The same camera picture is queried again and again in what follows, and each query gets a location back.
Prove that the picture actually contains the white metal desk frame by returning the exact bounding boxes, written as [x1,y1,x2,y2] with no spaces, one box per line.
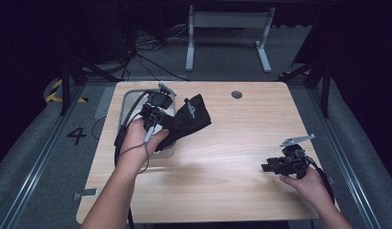
[184,4,277,73]

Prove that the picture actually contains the person's right hand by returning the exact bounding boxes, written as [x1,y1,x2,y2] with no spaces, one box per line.
[279,166,329,208]

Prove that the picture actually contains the bundle of floor cables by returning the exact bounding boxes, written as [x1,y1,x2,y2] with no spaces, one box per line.
[120,23,192,82]

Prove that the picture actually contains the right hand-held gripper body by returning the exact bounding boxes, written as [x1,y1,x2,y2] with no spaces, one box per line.
[279,134,317,179]

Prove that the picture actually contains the person's left hand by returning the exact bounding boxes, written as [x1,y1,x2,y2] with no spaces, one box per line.
[119,117,171,169]

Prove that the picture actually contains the metal floor rail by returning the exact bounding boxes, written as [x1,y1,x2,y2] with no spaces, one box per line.
[306,85,382,229]
[0,85,87,229]

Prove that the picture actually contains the grey tape strip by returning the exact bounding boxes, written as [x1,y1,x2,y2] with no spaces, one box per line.
[72,188,99,201]

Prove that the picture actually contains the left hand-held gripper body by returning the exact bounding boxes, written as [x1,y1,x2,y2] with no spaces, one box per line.
[139,80,178,132]

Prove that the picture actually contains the grey cord with white plug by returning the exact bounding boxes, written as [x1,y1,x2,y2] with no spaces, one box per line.
[114,124,157,175]

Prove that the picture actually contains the grey plastic bin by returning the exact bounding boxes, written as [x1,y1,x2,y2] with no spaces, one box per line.
[116,88,178,159]

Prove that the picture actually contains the black metal stand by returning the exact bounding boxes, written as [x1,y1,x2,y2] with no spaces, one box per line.
[57,56,122,117]
[277,56,332,119]

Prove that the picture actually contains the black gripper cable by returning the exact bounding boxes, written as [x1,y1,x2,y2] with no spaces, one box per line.
[305,156,337,205]
[113,89,157,169]

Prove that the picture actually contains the thin black floor cable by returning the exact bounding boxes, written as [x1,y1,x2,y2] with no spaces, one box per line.
[91,115,108,141]

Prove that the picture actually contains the black glove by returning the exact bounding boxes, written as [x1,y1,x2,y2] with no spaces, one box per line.
[155,93,213,154]

